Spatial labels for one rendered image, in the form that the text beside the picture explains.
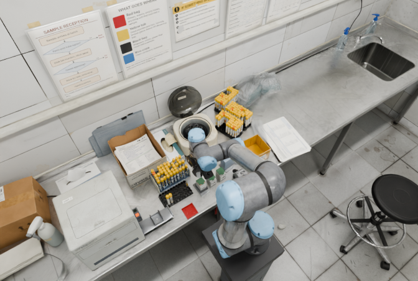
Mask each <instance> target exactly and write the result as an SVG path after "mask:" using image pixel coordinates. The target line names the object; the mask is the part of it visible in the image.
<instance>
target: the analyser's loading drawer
mask: <svg viewBox="0 0 418 281"><path fill-rule="evenodd" d="M149 216H150V217H148V218H147V219H145V220H143V221H141V222H140V223H139V224H140V225H141V228H142V231H143V233H144V234H146V233H148V232H149V231H151V230H153V229H154V228H156V227H158V226H159V225H161V224H162V223H164V222H166V221H167V220H169V219H170V218H174V214H173V213H172V211H171V210H170V208H169V206H168V205H167V207H165V208H164V209H162V210H160V211H159V210H158V212H157V213H155V214H153V215H152V216H151V215H149ZM156 219H158V220H156Z"/></svg>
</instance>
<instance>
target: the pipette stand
mask: <svg viewBox="0 0 418 281"><path fill-rule="evenodd" d="M219 166H220V167H222V168H223V170H224V171H225V172H226V173H227V172H229V171H230V170H231V169H232V168H234V167H235V166H237V164H236V163H235V162H234V161H232V160H231V159H230V158H228V159H224V160H222V161H220V164H219Z"/></svg>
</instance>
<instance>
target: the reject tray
mask: <svg viewBox="0 0 418 281"><path fill-rule="evenodd" d="M181 210H182V211H183V213H184V215H185V216H186V218H187V219H190V218H191V217H193V216H195V215H196V214H198V211H197V209H196V207H195V206H194V205H193V203H190V204H189V205H187V206H185V207H184V208H182V209H181Z"/></svg>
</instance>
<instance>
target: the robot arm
mask: <svg viewBox="0 0 418 281"><path fill-rule="evenodd" d="M188 143H189V151H190V152H189V155H188V156H187V162H188V160H189V162H188V164H189V165H190V166H191V167H192V173H193V174H194V175H195V176H196V177H197V178H201V177H204V178H205V179H206V180H208V179H209V178H211V177H212V176H213V175H214V174H213V172H212V169H214V168H215V167H216V166H217V162H219V161H222V160H224V159H228V158H230V159H231V160H232V161H234V162H235V163H236V164H238V165H239V166H240V167H241V168H242V169H243V170H245V171H246V172H248V174H246V175H243V176H241V177H238V178H235V179H232V180H228V181H225V182H224V183H222V184H220V185H218V187H217V188H216V194H215V195H216V203H217V206H218V209H219V211H220V213H221V215H222V217H223V218H224V222H223V224H222V225H221V226H220V228H219V229H217V230H215V231H213V233H212V235H213V238H214V240H215V242H216V245H217V248H218V250H219V252H220V254H221V256H222V258H224V259H225V258H227V257H231V256H232V255H234V254H237V253H239V252H241V251H245V252H247V253H248V254H251V255H260V254H262V253H264V252H265V251H266V250H267V248H268V247H269V244H270V237H271V236H272V234H273V232H274V222H273V219H272V218H271V217H270V215H268V214H267V213H265V212H263V211H258V210H261V209H263V208H265V207H267V206H270V205H273V204H274V203H276V202H278V201H279V200H280V199H281V197H282V196H283V194H284V192H285V189H286V177H285V175H284V172H283V171H282V169H281V168H280V167H279V166H278V165H277V164H275V163H274V162H271V161H270V160H264V159H262V158H260V157H259V156H257V155H256V154H254V153H253V152H251V151H250V150H248V149H247V148H245V144H244V142H243V141H242V139H241V138H239V137H238V138H235V139H231V140H228V141H225V142H222V143H219V144H217V145H213V146H210V147H209V145H208V144H207V142H206V140H205V133H204V131H203V130H202V129H200V128H193V129H191V130H190V131H189V133H188Z"/></svg>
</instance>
